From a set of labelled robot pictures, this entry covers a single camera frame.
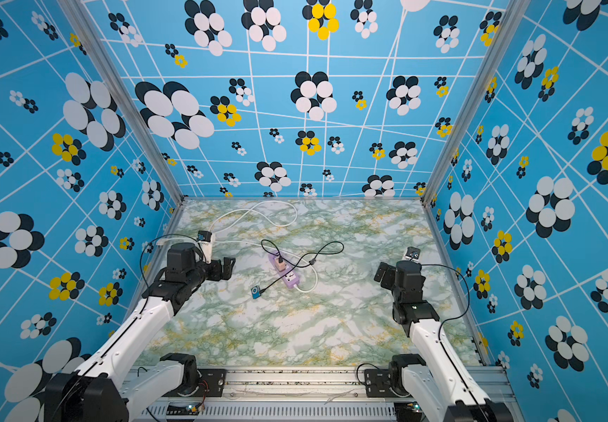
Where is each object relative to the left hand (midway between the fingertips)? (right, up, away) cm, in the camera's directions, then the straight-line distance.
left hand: (223, 255), depth 84 cm
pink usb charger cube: (+18, -5, +7) cm, 20 cm away
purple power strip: (+21, -10, +7) cm, 25 cm away
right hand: (+58, -4, 0) cm, 58 cm away
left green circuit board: (-7, -41, -13) cm, 43 cm away
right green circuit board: (+55, -40, -16) cm, 69 cm away
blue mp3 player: (+9, -14, +6) cm, 18 cm away
